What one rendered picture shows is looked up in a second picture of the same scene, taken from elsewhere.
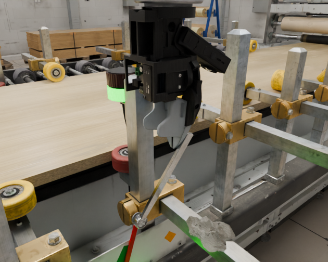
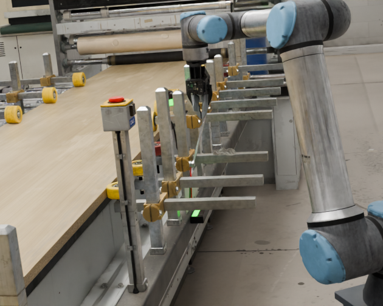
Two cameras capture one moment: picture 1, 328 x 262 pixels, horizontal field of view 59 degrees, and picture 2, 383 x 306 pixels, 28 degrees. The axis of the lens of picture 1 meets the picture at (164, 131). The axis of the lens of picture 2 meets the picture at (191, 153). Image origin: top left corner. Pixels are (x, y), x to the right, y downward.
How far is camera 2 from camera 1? 2.39 m
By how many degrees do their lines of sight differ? 39
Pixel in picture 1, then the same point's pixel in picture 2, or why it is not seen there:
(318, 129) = (215, 124)
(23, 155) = (103, 161)
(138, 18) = (195, 65)
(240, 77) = not seen: hidden behind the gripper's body
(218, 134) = (193, 122)
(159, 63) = (205, 79)
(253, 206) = (211, 173)
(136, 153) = (183, 128)
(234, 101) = not seen: hidden behind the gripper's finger
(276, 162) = (208, 147)
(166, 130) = (204, 107)
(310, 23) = (115, 41)
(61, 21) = not seen: outside the picture
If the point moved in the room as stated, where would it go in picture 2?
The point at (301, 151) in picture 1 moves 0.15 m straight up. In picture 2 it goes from (236, 116) to (233, 78)
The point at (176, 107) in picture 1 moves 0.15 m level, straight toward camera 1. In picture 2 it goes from (205, 97) to (233, 101)
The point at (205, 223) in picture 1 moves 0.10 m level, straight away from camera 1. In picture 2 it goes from (222, 150) to (208, 146)
